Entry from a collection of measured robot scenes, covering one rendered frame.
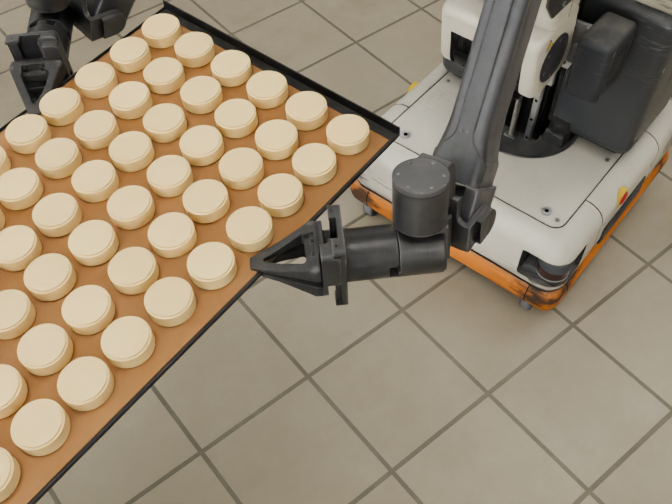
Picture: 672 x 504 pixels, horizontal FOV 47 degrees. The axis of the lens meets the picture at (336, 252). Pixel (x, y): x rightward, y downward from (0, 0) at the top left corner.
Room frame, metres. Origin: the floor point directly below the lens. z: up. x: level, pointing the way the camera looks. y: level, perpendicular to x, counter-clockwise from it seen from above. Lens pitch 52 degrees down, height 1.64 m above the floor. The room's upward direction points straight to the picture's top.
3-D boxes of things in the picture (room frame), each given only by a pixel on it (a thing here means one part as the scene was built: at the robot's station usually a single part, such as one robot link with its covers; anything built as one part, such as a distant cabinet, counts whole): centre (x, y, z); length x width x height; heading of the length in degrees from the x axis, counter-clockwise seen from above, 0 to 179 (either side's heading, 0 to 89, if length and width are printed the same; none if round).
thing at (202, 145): (0.66, 0.16, 1.00); 0.05 x 0.05 x 0.02
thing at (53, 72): (0.77, 0.38, 0.97); 0.09 x 0.07 x 0.07; 6
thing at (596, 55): (1.31, -0.42, 0.61); 0.28 x 0.27 x 0.25; 51
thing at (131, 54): (0.82, 0.27, 1.00); 0.05 x 0.05 x 0.02
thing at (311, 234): (0.50, 0.04, 0.97); 0.09 x 0.07 x 0.07; 96
